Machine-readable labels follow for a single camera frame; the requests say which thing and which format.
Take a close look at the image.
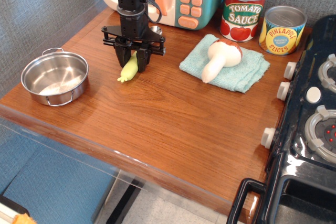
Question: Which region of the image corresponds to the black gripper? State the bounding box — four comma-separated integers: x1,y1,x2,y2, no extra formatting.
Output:
101,8,165,73

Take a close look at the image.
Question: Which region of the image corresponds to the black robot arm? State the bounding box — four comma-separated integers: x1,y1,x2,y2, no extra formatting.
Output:
102,0,165,72

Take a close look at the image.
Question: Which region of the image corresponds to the stainless steel pot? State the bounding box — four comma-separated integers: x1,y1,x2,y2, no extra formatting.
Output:
21,48,89,106

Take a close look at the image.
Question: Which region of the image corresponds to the black toy stove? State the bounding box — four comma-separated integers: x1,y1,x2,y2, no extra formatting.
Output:
227,15,335,223

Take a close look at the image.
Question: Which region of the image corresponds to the white plush mushroom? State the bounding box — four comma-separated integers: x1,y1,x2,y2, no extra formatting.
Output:
201,38,243,83

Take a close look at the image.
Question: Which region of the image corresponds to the light blue folded cloth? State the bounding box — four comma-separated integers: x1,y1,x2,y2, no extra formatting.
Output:
180,34,270,93

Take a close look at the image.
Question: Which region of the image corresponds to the tomato sauce can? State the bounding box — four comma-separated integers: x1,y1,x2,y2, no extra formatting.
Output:
220,0,266,42

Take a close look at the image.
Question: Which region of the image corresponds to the pineapple slices can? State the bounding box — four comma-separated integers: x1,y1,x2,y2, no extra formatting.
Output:
259,6,307,56

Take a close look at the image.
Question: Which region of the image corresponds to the orange object on tray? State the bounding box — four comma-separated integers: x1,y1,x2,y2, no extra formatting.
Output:
12,214,37,224

